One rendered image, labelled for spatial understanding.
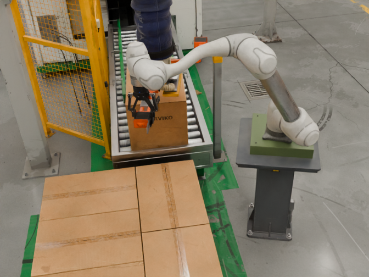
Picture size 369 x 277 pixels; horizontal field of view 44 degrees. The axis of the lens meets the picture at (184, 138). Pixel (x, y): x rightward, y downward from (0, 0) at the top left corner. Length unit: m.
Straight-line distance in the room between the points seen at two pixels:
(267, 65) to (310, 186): 1.78
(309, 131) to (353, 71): 2.95
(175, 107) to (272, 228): 1.10
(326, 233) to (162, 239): 1.33
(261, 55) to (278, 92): 0.29
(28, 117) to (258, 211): 1.94
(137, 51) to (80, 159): 2.18
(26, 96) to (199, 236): 1.83
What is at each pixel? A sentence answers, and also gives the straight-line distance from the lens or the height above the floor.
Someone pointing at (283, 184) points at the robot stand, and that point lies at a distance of 3.07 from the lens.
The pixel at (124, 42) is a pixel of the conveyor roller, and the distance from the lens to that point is 4.84.
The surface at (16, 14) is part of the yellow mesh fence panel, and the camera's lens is 4.03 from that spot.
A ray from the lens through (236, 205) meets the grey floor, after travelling 3.60.
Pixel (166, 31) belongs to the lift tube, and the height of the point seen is 1.46.
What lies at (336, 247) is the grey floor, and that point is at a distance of 3.43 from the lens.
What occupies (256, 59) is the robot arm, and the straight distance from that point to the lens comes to 2.22.
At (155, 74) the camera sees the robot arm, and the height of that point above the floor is 1.58.
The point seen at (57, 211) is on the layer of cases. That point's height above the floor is 0.54.
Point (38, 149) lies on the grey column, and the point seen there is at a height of 0.22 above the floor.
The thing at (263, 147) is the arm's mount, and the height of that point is 0.81.
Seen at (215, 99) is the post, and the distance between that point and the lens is 3.65.
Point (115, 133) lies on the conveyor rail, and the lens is 3.38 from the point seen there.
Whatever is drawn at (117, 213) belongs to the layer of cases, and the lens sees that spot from 2.83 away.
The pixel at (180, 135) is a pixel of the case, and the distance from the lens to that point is 3.15.
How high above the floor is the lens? 2.53
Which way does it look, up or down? 37 degrees down
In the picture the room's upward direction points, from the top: 3 degrees counter-clockwise
